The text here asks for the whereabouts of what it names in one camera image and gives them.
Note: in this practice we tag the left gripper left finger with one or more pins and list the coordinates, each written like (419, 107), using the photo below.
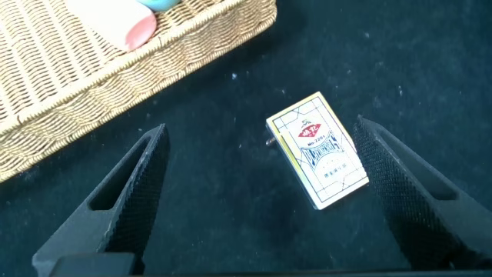
(84, 238)

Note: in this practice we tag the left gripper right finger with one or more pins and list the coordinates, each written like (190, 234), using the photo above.
(434, 231)

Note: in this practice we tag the playing card box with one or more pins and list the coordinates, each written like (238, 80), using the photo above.
(319, 150)

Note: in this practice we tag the pink plastic bottle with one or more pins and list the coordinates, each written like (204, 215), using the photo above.
(123, 23)

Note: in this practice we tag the light blue plastic mug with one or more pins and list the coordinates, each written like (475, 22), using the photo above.
(159, 4)

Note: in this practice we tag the wicker basket holding lotion bottle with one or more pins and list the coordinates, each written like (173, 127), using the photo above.
(77, 77)

